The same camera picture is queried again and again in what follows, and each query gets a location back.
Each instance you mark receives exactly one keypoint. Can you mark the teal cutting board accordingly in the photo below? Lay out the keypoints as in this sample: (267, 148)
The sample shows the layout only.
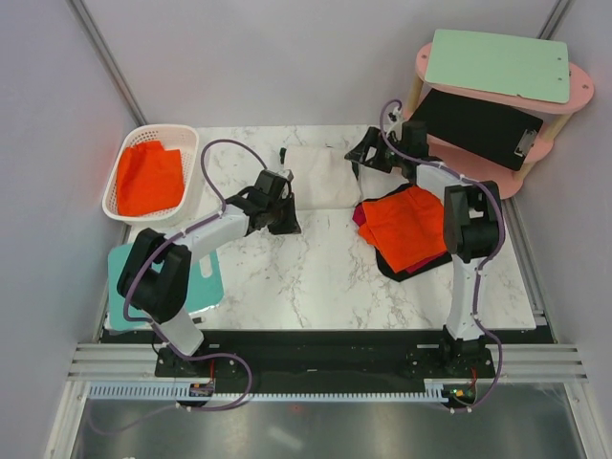
(205, 290)

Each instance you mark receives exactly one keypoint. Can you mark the dark green t shirt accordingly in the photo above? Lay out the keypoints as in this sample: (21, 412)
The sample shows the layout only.
(356, 170)

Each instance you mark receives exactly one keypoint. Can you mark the black t shirt pile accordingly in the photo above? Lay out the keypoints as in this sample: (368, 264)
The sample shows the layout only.
(389, 272)

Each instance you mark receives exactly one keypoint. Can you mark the magenta t shirt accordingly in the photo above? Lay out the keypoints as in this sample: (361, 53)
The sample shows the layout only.
(359, 217)

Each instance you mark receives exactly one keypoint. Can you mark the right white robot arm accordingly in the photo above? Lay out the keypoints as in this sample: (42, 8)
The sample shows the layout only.
(473, 227)

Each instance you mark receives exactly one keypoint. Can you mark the white slotted cable duct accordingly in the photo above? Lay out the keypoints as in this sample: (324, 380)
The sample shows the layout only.
(188, 392)

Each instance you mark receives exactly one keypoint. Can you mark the aluminium frame rail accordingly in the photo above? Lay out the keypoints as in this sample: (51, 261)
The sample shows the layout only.
(511, 363)

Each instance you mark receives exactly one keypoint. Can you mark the mint green board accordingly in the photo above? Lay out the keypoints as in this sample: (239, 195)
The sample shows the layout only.
(499, 63)

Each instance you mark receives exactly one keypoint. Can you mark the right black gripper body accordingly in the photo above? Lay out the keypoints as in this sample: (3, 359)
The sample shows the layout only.
(385, 157)

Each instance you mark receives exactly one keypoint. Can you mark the black clipboard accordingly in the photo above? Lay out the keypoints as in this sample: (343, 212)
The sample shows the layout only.
(498, 133)

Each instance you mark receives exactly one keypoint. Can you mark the pink two-tier shelf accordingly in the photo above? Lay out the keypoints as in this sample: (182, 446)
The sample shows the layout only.
(554, 116)

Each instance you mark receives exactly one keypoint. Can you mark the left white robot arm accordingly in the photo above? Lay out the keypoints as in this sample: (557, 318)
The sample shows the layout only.
(155, 276)

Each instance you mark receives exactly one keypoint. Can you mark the orange t shirt in basket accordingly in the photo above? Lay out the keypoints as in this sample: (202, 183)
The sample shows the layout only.
(149, 179)

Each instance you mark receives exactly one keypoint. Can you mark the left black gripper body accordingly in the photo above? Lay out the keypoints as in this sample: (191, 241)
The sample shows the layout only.
(281, 221)

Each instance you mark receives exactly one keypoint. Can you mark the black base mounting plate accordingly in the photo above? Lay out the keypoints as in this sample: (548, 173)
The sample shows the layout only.
(217, 344)

